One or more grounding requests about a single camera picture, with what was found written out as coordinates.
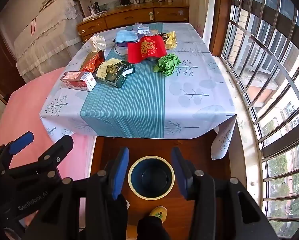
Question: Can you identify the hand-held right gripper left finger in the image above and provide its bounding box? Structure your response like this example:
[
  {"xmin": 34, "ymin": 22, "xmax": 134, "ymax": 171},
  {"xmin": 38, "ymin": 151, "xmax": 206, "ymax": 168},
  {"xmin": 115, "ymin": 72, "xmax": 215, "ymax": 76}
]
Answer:
[{"xmin": 27, "ymin": 147, "xmax": 130, "ymax": 240}]

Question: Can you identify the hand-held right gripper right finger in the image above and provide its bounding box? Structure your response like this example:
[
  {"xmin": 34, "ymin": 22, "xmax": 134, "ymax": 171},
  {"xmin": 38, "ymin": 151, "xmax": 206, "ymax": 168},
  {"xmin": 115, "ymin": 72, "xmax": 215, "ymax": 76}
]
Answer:
[{"xmin": 171, "ymin": 147, "xmax": 272, "ymax": 240}]

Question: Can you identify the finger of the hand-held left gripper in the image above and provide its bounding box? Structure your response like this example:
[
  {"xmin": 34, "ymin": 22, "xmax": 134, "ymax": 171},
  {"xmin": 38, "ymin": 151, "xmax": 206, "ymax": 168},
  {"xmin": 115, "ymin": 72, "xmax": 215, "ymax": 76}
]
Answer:
[
  {"xmin": 5, "ymin": 135, "xmax": 74, "ymax": 180},
  {"xmin": 0, "ymin": 131, "xmax": 34, "ymax": 173}
]

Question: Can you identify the blue waste bin cream rim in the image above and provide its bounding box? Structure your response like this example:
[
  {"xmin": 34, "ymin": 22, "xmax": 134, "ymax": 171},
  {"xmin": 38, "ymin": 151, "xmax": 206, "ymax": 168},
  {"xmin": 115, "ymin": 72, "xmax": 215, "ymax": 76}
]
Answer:
[{"xmin": 128, "ymin": 156, "xmax": 175, "ymax": 200}]

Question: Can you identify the red carton box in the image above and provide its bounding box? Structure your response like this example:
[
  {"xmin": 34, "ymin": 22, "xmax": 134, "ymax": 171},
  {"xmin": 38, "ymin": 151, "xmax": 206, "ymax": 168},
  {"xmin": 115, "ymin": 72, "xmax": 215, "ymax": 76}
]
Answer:
[{"xmin": 60, "ymin": 71, "xmax": 97, "ymax": 92}]

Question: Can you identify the orange red snack packet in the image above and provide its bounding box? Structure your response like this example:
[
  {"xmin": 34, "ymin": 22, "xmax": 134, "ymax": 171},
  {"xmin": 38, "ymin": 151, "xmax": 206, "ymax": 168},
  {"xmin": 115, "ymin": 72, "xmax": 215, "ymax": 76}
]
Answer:
[{"xmin": 79, "ymin": 51, "xmax": 105, "ymax": 73}]

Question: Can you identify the cream printed carton box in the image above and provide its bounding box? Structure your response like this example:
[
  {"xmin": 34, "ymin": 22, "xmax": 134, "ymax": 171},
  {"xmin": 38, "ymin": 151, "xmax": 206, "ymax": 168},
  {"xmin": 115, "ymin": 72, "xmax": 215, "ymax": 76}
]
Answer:
[{"xmin": 96, "ymin": 58, "xmax": 121, "ymax": 82}]

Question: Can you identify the dark green carton box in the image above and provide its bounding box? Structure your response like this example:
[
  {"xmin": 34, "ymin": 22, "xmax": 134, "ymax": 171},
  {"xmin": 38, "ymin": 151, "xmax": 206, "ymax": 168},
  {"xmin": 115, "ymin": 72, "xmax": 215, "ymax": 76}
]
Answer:
[{"xmin": 105, "ymin": 60, "xmax": 135, "ymax": 88}]

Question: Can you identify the green paper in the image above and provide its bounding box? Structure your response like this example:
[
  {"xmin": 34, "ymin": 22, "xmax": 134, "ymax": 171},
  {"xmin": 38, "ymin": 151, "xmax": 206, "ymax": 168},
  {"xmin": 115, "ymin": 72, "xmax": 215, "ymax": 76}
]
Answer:
[{"xmin": 154, "ymin": 53, "xmax": 181, "ymax": 75}]

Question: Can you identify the white tissue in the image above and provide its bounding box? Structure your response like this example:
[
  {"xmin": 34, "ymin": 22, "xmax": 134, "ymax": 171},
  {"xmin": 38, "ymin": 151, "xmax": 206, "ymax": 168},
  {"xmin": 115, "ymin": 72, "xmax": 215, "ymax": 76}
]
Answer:
[{"xmin": 90, "ymin": 35, "xmax": 107, "ymax": 53}]

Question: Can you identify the blue face mask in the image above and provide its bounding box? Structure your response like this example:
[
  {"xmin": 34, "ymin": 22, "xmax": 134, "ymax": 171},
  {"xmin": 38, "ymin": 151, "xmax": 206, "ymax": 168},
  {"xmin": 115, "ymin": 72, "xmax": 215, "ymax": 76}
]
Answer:
[{"xmin": 115, "ymin": 30, "xmax": 141, "ymax": 44}]

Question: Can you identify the red envelope gold print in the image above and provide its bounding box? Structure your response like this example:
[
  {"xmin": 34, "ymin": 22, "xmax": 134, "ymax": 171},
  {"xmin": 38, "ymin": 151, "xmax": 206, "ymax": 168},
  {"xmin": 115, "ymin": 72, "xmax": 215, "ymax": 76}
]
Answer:
[{"xmin": 128, "ymin": 35, "xmax": 167, "ymax": 64}]

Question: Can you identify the yellow plastic bag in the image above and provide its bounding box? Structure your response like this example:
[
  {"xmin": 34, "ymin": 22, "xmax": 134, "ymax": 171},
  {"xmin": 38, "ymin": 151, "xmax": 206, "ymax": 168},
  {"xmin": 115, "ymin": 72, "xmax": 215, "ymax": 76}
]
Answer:
[{"xmin": 164, "ymin": 31, "xmax": 178, "ymax": 50}]

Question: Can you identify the clear bag with purple contents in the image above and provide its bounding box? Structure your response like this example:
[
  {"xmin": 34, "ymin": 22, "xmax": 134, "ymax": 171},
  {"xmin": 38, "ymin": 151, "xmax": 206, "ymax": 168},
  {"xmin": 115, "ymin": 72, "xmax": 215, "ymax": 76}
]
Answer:
[{"xmin": 133, "ymin": 22, "xmax": 150, "ymax": 34}]

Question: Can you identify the yellow slipper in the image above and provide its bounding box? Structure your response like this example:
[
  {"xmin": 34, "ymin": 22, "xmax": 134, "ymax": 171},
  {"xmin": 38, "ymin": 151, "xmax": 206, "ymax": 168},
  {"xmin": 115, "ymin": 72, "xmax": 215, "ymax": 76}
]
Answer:
[{"xmin": 149, "ymin": 206, "xmax": 168, "ymax": 223}]

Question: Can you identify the person's black trouser leg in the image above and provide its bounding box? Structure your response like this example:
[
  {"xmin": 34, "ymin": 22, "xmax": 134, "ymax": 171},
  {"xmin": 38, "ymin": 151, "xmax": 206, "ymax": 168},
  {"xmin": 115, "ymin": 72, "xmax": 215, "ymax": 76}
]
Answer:
[{"xmin": 137, "ymin": 216, "xmax": 170, "ymax": 240}]

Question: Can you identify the dark wooden door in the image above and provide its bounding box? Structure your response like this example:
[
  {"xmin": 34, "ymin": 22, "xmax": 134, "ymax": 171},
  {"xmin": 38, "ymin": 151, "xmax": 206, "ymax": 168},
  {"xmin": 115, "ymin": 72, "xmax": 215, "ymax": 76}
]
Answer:
[{"xmin": 0, "ymin": 29, "xmax": 26, "ymax": 100}]

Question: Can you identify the white window sill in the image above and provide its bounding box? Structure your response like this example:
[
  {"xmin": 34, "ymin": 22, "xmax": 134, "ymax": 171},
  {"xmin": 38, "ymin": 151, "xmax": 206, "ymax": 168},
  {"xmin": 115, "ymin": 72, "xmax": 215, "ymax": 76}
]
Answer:
[{"xmin": 209, "ymin": 55, "xmax": 262, "ymax": 205}]

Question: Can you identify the white lace cover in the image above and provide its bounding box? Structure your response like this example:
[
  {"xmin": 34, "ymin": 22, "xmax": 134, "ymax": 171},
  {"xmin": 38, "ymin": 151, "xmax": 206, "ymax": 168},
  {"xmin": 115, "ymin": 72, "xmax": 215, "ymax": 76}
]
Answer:
[{"xmin": 13, "ymin": 0, "xmax": 84, "ymax": 83}]

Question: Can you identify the metal window grille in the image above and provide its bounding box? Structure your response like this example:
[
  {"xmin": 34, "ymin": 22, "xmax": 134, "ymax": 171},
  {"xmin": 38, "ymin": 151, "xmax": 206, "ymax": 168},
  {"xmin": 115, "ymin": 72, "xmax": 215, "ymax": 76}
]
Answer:
[{"xmin": 221, "ymin": 0, "xmax": 299, "ymax": 238}]

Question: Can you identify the wooden dresser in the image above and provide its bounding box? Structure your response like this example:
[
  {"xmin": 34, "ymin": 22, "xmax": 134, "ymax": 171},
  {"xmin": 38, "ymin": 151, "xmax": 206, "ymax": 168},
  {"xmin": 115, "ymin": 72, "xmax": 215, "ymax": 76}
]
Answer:
[{"xmin": 77, "ymin": 1, "xmax": 190, "ymax": 44}]

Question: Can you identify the cream curtain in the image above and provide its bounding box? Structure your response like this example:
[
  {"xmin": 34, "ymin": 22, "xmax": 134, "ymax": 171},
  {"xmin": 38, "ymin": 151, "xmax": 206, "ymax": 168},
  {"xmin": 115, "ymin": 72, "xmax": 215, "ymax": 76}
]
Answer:
[{"xmin": 188, "ymin": 0, "xmax": 216, "ymax": 43}]

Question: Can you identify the wooden window frame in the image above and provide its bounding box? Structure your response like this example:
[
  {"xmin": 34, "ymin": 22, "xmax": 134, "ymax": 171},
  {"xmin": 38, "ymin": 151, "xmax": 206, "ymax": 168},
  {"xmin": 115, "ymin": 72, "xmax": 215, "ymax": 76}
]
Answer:
[{"xmin": 209, "ymin": 0, "xmax": 233, "ymax": 57}]

